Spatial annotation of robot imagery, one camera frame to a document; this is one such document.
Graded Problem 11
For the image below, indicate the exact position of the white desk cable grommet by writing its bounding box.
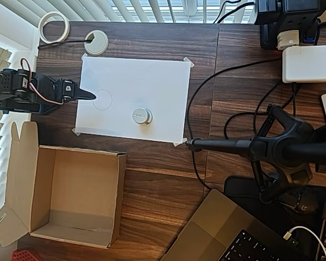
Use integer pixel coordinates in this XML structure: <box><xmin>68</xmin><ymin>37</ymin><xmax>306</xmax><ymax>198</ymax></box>
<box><xmin>84</xmin><ymin>30</ymin><xmax>109</xmax><ymax>56</ymax></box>

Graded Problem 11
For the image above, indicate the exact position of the open cardboard box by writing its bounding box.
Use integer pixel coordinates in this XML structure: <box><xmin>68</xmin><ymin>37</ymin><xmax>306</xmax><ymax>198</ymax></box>
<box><xmin>0</xmin><ymin>121</ymin><xmax>128</xmax><ymax>250</ymax></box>

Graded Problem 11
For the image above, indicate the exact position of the long black cable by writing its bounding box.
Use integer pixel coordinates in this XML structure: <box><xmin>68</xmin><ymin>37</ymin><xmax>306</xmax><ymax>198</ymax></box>
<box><xmin>185</xmin><ymin>57</ymin><xmax>285</xmax><ymax>191</ymax></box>

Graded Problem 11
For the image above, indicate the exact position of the black mouse pad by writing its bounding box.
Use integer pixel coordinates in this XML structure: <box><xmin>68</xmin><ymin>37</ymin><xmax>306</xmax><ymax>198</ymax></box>
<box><xmin>224</xmin><ymin>175</ymin><xmax>325</xmax><ymax>240</ymax></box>

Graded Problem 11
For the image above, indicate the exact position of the masking tape roll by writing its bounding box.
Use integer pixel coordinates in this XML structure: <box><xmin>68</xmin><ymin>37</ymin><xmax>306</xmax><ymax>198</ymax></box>
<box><xmin>38</xmin><ymin>11</ymin><xmax>70</xmax><ymax>45</ymax></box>

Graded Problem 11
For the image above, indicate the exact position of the jar with silver lid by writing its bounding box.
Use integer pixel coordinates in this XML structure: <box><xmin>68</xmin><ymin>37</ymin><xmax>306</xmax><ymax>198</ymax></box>
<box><xmin>130</xmin><ymin>107</ymin><xmax>154</xmax><ymax>126</ymax></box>

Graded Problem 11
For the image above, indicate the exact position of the black power strip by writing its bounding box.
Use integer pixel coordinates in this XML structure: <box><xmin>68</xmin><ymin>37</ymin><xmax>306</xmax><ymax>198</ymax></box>
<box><xmin>254</xmin><ymin>0</ymin><xmax>326</xmax><ymax>28</ymax></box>

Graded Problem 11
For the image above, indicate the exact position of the grey laptop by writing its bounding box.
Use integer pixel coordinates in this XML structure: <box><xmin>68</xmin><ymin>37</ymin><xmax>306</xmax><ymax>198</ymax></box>
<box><xmin>159</xmin><ymin>189</ymin><xmax>310</xmax><ymax>261</ymax></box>

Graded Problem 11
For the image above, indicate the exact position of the black tripod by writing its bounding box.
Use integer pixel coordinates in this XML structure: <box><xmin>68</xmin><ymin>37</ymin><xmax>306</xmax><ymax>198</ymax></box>
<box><xmin>184</xmin><ymin>104</ymin><xmax>326</xmax><ymax>204</ymax></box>

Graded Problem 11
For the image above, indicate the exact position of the black computer mouse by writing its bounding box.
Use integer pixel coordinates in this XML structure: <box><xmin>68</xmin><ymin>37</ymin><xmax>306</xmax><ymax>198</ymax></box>
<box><xmin>277</xmin><ymin>187</ymin><xmax>323</xmax><ymax>215</ymax></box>

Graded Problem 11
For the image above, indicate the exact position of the white paper sheet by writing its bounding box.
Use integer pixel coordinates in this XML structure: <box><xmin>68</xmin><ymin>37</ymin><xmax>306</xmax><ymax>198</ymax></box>
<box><xmin>74</xmin><ymin>55</ymin><xmax>192</xmax><ymax>145</ymax></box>

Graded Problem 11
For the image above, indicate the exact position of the white charging cable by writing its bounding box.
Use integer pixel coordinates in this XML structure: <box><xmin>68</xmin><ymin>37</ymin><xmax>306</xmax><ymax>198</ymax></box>
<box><xmin>284</xmin><ymin>225</ymin><xmax>326</xmax><ymax>261</ymax></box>

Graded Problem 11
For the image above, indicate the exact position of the black adapter cable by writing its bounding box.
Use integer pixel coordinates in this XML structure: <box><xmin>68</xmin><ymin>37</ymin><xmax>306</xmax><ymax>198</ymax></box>
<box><xmin>224</xmin><ymin>81</ymin><xmax>300</xmax><ymax>142</ymax></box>

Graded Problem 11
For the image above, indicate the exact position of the black and blue table clamp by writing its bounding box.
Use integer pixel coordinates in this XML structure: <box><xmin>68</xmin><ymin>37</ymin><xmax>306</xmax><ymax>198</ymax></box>
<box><xmin>39</xmin><ymin>103</ymin><xmax>58</xmax><ymax>116</ymax></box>

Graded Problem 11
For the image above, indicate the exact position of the blue plug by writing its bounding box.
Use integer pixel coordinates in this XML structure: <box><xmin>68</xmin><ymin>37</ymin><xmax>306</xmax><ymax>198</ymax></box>
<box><xmin>301</xmin><ymin>27</ymin><xmax>318</xmax><ymax>45</ymax></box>

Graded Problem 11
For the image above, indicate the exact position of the thin black cable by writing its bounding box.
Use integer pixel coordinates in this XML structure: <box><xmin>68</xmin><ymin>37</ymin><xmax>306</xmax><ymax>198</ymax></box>
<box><xmin>37</xmin><ymin>38</ymin><xmax>95</xmax><ymax>50</ymax></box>

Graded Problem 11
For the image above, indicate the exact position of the white power adapter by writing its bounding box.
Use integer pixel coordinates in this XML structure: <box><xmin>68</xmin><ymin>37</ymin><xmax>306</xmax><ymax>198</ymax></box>
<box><xmin>281</xmin><ymin>45</ymin><xmax>326</xmax><ymax>84</ymax></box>

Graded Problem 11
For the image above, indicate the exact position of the red perforated clamp block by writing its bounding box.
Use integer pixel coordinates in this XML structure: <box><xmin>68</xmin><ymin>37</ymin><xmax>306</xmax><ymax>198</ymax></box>
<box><xmin>10</xmin><ymin>248</ymin><xmax>43</xmax><ymax>261</ymax></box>

